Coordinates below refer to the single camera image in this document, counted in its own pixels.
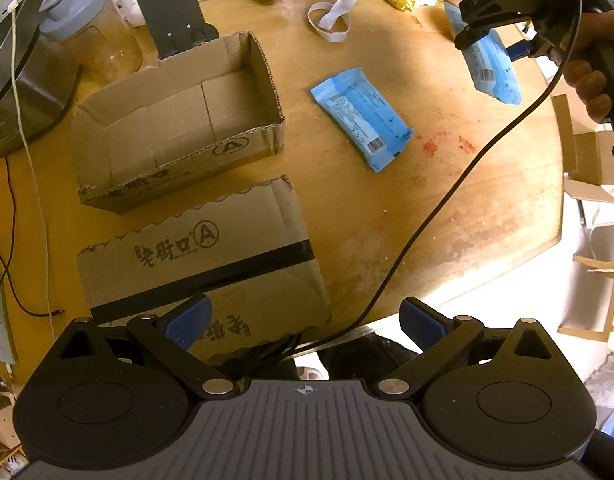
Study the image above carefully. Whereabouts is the blue snack pack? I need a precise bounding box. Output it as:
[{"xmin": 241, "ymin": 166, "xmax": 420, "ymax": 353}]
[
  {"xmin": 310, "ymin": 68, "xmax": 414, "ymax": 172},
  {"xmin": 462, "ymin": 29, "xmax": 523, "ymax": 105}
]

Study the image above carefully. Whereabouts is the cardboard box lid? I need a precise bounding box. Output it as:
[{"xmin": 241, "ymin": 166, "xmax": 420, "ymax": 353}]
[{"xmin": 77, "ymin": 177, "xmax": 331, "ymax": 364}]

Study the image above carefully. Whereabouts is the person right hand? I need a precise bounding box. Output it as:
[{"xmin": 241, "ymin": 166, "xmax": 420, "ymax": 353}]
[{"xmin": 564, "ymin": 10, "xmax": 614, "ymax": 124}]

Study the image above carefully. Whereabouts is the floor cardboard box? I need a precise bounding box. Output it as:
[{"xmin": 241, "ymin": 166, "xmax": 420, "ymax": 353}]
[{"xmin": 552, "ymin": 94, "xmax": 614, "ymax": 204}]

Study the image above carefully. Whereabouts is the open cardboard box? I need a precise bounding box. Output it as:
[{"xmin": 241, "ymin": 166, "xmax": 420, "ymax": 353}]
[{"xmin": 71, "ymin": 32, "xmax": 285, "ymax": 212}]

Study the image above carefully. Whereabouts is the grey rice cooker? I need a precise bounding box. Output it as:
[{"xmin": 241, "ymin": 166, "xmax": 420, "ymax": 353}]
[{"xmin": 0, "ymin": 0, "xmax": 80, "ymax": 157}]

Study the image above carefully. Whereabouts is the black phone stand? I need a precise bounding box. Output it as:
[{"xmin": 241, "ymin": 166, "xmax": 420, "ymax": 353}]
[{"xmin": 137, "ymin": 0, "xmax": 219, "ymax": 60}]

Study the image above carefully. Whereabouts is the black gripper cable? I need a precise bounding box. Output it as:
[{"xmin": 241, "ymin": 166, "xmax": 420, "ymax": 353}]
[{"xmin": 281, "ymin": 0, "xmax": 586, "ymax": 357}]

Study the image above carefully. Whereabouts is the black usb cable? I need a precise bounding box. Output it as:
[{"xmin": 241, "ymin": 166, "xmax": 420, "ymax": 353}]
[{"xmin": 0, "ymin": 154, "xmax": 66, "ymax": 319}]

